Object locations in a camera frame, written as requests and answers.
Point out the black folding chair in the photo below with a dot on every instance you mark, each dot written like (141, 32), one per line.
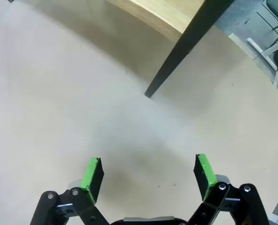
(277, 8)

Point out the white table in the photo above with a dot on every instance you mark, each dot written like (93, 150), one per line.
(265, 52)

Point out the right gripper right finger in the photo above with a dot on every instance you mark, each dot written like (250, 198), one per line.
(206, 178)

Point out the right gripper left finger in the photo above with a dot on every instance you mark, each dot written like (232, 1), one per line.
(89, 175)

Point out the black frame wooden shelf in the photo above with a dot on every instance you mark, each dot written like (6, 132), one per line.
(177, 58)

